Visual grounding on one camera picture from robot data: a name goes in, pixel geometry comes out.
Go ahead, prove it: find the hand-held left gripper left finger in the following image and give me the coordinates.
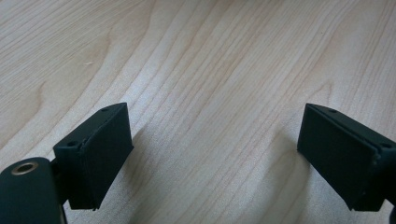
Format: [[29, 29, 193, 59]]
[[53, 102, 134, 211]]

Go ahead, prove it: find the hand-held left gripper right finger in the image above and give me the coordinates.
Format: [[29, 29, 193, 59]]
[[296, 103, 396, 213]]

